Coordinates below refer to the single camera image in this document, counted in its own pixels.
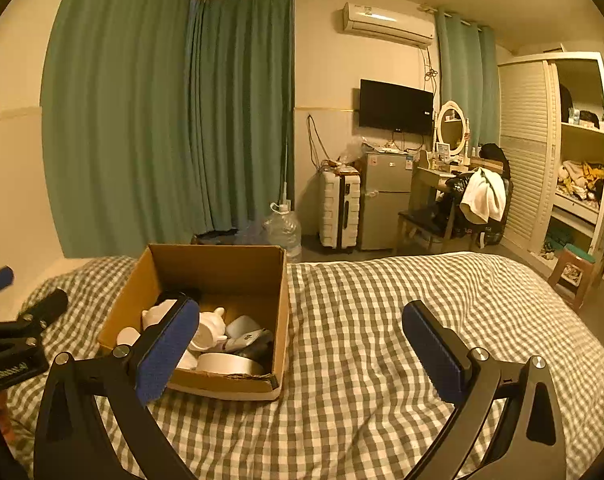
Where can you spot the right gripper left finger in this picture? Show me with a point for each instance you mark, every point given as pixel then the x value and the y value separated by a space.
pixel 71 441

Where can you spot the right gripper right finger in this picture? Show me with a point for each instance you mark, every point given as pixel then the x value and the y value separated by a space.
pixel 528 442

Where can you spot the white wardrobe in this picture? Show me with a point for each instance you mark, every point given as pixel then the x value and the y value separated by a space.
pixel 551 128

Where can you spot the white tape roll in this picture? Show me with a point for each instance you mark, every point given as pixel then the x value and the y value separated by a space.
pixel 227 364

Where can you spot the cardboard box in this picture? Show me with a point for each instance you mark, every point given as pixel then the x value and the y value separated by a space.
pixel 230 284

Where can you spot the silver mini fridge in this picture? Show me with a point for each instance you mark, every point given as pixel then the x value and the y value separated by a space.
pixel 385 191

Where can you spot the white oval mirror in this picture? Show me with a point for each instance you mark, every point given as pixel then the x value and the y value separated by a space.
pixel 452 128

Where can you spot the green curtain by wardrobe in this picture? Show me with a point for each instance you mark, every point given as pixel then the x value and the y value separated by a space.
pixel 469 73

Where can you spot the dressing table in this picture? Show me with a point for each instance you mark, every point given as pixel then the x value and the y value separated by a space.
pixel 426 183

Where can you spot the checkered bed duvet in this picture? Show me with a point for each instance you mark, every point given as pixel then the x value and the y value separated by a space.
pixel 355 401

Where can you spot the wooden chair with clothes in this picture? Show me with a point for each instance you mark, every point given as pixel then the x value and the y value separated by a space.
pixel 476 205

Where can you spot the blue grey tube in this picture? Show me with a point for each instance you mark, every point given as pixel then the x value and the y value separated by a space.
pixel 244 335

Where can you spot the black wall television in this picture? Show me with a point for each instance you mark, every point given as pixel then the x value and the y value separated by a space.
pixel 395 108

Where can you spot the white sock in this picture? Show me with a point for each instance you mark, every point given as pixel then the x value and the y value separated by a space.
pixel 197 329

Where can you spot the small wooden stool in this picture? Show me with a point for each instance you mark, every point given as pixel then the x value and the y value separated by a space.
pixel 574 270

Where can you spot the white air conditioner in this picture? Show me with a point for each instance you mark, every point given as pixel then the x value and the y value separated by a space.
pixel 388 25

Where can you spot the large water bottle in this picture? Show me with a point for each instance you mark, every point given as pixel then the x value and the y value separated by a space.
pixel 283 228

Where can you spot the white suitcase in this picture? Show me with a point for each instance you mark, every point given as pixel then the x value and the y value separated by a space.
pixel 339 207

